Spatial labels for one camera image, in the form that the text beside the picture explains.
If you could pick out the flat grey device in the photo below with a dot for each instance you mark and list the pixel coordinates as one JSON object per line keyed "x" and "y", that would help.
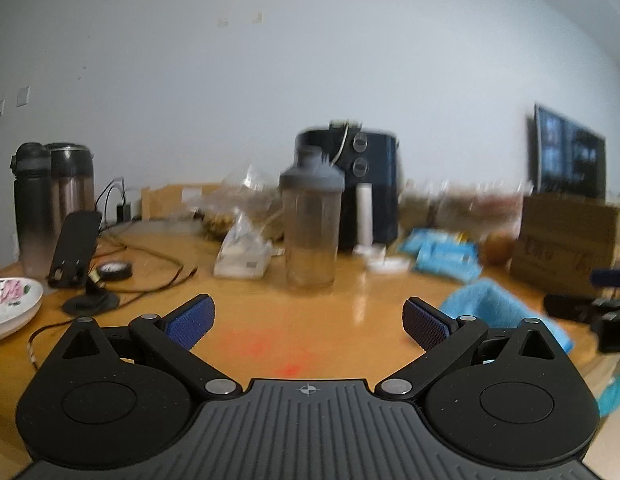
{"x": 347, "y": 124}

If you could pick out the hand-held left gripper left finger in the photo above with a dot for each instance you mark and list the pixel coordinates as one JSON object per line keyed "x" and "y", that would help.
{"x": 190, "y": 320}

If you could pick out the printed cardboard box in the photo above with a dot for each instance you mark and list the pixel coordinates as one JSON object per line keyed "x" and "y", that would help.
{"x": 554, "y": 265}

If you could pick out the black phone stand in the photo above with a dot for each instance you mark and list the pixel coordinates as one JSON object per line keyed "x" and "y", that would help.
{"x": 75, "y": 245}

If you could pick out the round brown fruit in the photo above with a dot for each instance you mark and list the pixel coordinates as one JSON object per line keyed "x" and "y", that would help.
{"x": 498, "y": 249}

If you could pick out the teal cloth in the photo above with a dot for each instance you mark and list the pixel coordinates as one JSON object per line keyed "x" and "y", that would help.
{"x": 614, "y": 395}

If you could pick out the steel travel tumbler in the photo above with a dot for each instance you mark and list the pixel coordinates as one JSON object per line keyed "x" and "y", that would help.
{"x": 72, "y": 185}

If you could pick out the grey lid shaker bottle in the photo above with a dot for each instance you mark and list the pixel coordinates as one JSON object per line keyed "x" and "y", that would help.
{"x": 310, "y": 240}

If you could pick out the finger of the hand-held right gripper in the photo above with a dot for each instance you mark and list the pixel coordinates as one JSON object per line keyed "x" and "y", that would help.
{"x": 569, "y": 307}

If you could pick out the black charger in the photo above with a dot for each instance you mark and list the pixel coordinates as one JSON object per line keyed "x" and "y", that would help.
{"x": 123, "y": 211}

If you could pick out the white plastic bag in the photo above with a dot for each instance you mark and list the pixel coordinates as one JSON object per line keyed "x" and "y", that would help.
{"x": 240, "y": 260}

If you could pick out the flat screen television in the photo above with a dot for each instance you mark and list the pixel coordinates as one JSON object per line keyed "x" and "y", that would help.
{"x": 569, "y": 155}

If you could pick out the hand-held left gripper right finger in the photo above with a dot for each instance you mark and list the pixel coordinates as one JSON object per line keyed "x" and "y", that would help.
{"x": 424, "y": 322}

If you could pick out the clear bag with red food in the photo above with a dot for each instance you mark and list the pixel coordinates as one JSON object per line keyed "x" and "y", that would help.
{"x": 464, "y": 205}

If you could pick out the dark blue air fryer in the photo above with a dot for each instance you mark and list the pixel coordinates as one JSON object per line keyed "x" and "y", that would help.
{"x": 379, "y": 200}

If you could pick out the clear bag with brown food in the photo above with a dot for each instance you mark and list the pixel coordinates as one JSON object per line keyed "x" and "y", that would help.
{"x": 250, "y": 185}

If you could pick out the blue microfibre cloth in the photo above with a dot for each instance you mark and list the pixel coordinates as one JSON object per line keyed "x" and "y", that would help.
{"x": 489, "y": 305}

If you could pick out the black thermos bottle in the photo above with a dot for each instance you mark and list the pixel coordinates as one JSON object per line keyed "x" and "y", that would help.
{"x": 32, "y": 210}

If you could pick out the flat tan carton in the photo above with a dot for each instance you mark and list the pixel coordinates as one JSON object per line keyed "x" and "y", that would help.
{"x": 165, "y": 200}

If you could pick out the floral plate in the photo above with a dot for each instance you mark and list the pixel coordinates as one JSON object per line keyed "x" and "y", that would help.
{"x": 15, "y": 305}

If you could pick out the black tape roll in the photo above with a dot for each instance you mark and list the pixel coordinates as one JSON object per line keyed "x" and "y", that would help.
{"x": 115, "y": 270}

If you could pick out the blue snack packet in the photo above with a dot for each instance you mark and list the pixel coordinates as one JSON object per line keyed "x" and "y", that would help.
{"x": 429, "y": 240}
{"x": 449, "y": 262}

